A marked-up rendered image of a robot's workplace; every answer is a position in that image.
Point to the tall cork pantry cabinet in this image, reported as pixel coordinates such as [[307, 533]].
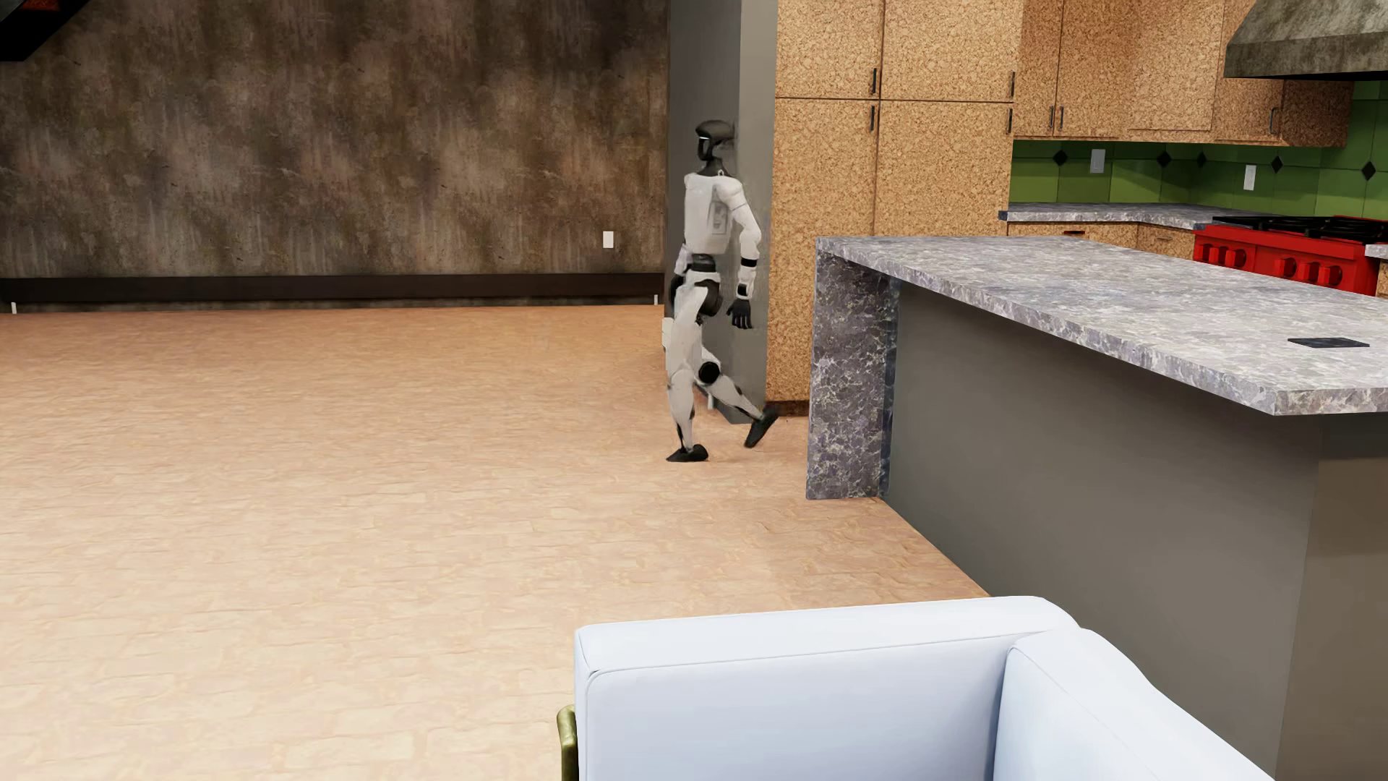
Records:
[[878, 163]]

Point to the cork lower base cabinets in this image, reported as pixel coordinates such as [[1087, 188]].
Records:
[[1128, 236]]

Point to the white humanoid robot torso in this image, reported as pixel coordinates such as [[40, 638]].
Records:
[[710, 217]]

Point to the black grey robot head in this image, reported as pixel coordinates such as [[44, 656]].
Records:
[[714, 139]]

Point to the grey marble wall countertop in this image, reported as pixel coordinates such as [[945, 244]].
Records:
[[1106, 214]]

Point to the white robot leg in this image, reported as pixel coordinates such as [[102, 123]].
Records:
[[729, 396], [681, 404]]

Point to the red kitchen stove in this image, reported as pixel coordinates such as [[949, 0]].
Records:
[[1290, 255]]

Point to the black countertop outlet plate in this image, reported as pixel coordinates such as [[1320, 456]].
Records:
[[1328, 343]]

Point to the cork upper wall cabinets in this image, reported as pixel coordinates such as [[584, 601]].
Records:
[[1149, 65]]

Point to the white right robot leg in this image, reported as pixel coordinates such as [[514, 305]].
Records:
[[729, 396]]

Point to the grey marble kitchen island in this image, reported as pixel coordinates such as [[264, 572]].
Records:
[[1106, 434]]

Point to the dark wall baseboard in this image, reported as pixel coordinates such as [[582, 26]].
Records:
[[325, 288]]

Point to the grey range hood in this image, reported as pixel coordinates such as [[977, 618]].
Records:
[[1312, 38]]

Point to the white left robot leg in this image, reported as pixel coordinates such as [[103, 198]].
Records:
[[681, 404]]

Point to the light cyan armchair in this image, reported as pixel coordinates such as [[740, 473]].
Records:
[[868, 700]]

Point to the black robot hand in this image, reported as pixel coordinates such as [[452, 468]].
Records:
[[741, 314], [673, 292]]

